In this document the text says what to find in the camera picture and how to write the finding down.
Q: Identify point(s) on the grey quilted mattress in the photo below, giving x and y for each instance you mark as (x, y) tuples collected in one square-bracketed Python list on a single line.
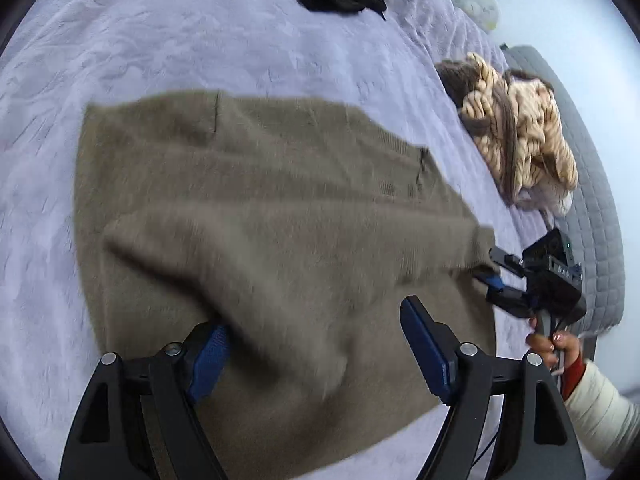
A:
[(590, 170)]

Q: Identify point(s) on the person's right forearm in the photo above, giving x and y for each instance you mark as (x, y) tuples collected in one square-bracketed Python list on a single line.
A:
[(600, 410)]

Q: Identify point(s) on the cream striped fleece garment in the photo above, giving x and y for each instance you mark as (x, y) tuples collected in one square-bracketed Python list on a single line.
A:
[(520, 130)]

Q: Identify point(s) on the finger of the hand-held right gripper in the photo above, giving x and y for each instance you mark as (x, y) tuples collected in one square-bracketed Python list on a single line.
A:
[(500, 292), (507, 261)]

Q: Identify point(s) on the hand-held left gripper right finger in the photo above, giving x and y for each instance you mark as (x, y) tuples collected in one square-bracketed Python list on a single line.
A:
[(426, 352)]

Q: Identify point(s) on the white patterned pillow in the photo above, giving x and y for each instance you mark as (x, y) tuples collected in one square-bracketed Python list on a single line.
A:
[(472, 4)]

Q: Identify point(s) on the person's right hand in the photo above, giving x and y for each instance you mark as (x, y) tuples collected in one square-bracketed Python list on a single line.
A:
[(547, 345)]

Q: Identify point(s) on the olive brown knit sweater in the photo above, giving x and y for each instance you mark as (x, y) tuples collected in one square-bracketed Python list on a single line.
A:
[(280, 240)]

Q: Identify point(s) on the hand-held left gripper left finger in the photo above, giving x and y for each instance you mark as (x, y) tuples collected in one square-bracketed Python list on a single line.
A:
[(210, 360)]

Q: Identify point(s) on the lavender embossed bed blanket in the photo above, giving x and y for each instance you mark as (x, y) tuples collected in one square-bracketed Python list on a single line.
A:
[(150, 40)]

